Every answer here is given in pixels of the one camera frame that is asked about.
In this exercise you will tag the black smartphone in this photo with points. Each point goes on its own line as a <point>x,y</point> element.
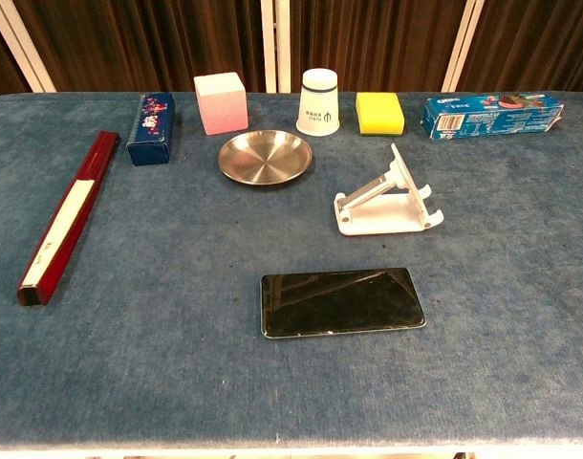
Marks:
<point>341,303</point>

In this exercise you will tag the white folding phone stand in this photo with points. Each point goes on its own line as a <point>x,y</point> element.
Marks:
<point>382,215</point>

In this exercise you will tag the round stainless steel plate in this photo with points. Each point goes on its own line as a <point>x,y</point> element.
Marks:
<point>265,158</point>

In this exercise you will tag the white paper cup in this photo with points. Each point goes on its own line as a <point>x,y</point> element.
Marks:
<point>317,105</point>

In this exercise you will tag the pink cube block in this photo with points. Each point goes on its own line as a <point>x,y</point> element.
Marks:
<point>222,105</point>

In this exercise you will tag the yellow sponge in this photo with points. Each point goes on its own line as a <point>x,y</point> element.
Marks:
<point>377,110</point>

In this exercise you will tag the dark blue floral box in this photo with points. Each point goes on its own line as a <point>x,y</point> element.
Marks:
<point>150,129</point>

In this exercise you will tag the blue table cloth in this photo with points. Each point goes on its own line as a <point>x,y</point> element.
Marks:
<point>177,382</point>

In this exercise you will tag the dark brown curtain panel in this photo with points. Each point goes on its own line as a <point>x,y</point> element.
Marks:
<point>0,67</point>
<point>540,43</point>
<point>377,33</point>
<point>143,43</point>

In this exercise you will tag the blue Oreo cookie box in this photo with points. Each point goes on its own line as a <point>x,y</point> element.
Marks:
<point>492,117</point>

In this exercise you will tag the white partition frame post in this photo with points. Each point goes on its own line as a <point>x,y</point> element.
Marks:
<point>277,43</point>
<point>21,43</point>
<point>463,43</point>

